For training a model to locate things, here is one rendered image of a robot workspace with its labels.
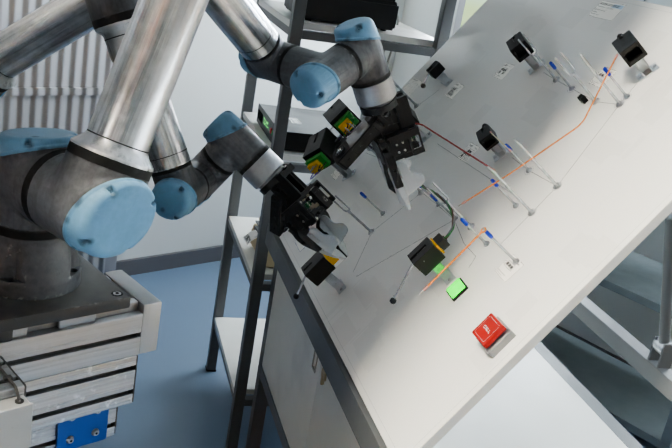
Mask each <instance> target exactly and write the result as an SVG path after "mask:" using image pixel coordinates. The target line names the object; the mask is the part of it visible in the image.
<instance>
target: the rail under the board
mask: <svg viewBox="0 0 672 448"><path fill-rule="evenodd" d="M265 244H266V246H267V248H268V250H269V253H270V255H271V257H272V259H273V261H274V263H275V265H276V268H277V270H278V272H279V274H280V276H281V278H282V281H283V283H284V285H285V287H286V289H287V291H288V293H289V296H290V298H291V300H292V302H293V304H294V306H295V309H296V311H297V313H298V315H299V317H300V319H301V321H302V324H303V326H304V328H305V330H306V332H307V334H308V337H309V339H310V341H311V343H312V345H313V347H314V349H315V352H316V354H317V356H318V358H319V360H320V362H321V364H322V367H323V369H324V371H325V373H326V375H327V377H328V380H329V382H330V384H331V386H332V388H333V390H334V392H335V395H336V397H337V399H338V401H339V403H340V405H341V408H342V410H343V412H344V414H345V416H346V418H347V420H348V423H349V425H350V427H351V429H352V431H353V433H354V436H355V438H356V440H357V442H358V444H359V446H360V448H387V446H386V444H385V442H384V440H383V438H382V436H381V435H380V433H379V431H378V429H377V427H376V425H375V423H374V421H373V419H372V417H371V415H370V413H369V411H368V409H367V407H366V405H365V403H364V401H363V399H362V397H361V396H360V394H359V392H358V390H357V388H356V386H355V384H354V382H353V380H352V378H351V376H350V374H349V372H348V370H347V368H346V366H345V364H344V362H343V360H342V358H341V357H340V355H339V353H338V351H337V349H336V347H335V345H334V343H333V341H332V339H331V337H330V335H329V333H328V331H327V329H326V327H325V325H324V323H323V321H322V319H321V318H320V316H319V314H318V312H317V310H316V308H315V306H314V304H313V302H312V300H311V298H310V296H309V294H308V292H307V290H306V288H305V286H304V284H303V285H302V287H301V290H300V292H299V298H298V299H294V297H293V295H294V294H295V293H297V291H298V289H299V287H300V284H301V282H302V280H301V279H300V277H299V275H298V273H297V271H296V269H295V267H294V265H293V263H292V261H291V259H290V257H289V255H288V253H287V251H286V249H285V247H284V245H283V243H282V241H281V240H280V238H279V236H277V235H275V234H274V233H272V232H270V224H268V226H267V233H266V239H265Z"/></svg>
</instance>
